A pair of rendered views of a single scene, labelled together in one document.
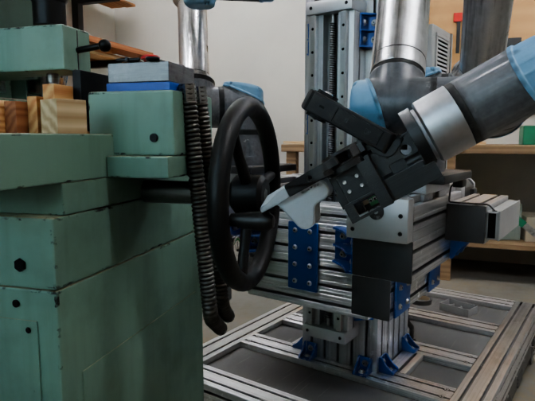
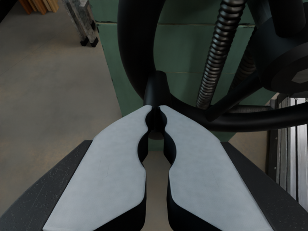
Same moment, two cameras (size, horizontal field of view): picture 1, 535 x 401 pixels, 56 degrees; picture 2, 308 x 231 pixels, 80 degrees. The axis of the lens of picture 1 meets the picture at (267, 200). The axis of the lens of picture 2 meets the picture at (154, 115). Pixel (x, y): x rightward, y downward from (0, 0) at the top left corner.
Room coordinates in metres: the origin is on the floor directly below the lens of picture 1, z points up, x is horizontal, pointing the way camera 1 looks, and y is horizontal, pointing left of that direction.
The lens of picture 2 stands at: (0.61, -0.06, 0.92)
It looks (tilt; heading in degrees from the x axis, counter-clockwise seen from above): 61 degrees down; 73
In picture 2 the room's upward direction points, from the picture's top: 2 degrees clockwise
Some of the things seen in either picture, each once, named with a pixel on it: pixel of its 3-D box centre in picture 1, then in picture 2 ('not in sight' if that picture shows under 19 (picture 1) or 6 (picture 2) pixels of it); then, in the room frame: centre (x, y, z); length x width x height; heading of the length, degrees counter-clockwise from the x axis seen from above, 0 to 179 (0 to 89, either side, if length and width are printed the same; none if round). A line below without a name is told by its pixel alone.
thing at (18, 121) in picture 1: (58, 119); not in sight; (0.82, 0.34, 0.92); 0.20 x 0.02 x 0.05; 164
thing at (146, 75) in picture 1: (156, 76); not in sight; (0.78, 0.17, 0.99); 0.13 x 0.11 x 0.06; 164
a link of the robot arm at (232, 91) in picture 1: (241, 106); not in sight; (1.46, 0.07, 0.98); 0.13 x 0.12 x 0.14; 100
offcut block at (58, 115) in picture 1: (64, 117); not in sight; (0.66, 0.27, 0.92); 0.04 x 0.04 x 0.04; 54
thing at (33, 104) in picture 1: (79, 118); not in sight; (0.85, 0.31, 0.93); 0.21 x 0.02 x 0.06; 164
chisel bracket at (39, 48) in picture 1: (42, 56); not in sight; (0.85, 0.37, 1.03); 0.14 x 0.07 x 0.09; 74
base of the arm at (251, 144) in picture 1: (244, 146); not in sight; (1.46, 0.07, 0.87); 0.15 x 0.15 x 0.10
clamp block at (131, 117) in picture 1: (154, 124); not in sight; (0.78, 0.17, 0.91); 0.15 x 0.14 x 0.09; 164
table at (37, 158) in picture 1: (107, 153); not in sight; (0.80, 0.25, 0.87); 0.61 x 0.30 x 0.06; 164
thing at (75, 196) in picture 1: (88, 183); not in sight; (0.83, 0.30, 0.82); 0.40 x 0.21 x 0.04; 164
